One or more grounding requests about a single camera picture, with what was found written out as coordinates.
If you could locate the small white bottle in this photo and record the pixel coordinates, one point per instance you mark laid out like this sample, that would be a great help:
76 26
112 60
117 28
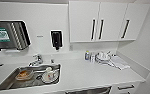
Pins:
93 57

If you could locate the black soap dispenser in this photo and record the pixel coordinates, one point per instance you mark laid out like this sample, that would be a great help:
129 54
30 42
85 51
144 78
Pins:
56 39

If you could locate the chrome sink knob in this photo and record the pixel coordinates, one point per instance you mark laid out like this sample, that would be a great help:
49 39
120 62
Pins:
52 61

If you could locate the white cup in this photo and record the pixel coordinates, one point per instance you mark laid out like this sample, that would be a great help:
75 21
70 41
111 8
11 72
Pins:
49 74

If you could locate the chrome faucet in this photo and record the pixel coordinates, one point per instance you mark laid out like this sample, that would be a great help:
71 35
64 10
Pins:
36 60

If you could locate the orange bowl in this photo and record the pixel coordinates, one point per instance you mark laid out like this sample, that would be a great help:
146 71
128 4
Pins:
25 74

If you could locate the white three-drawer unit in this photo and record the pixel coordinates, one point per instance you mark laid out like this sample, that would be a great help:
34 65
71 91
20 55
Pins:
124 89

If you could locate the paper towel dispenser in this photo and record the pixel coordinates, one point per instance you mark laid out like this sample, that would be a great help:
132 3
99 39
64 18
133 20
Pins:
7 36

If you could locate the stainless steel sink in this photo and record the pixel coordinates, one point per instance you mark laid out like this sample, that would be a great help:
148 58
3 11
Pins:
11 83

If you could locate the white wall outlet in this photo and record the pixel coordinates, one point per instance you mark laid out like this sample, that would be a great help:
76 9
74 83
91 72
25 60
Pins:
71 48

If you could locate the white three-door wall cabinet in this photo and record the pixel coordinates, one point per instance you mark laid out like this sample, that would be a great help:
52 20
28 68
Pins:
107 20

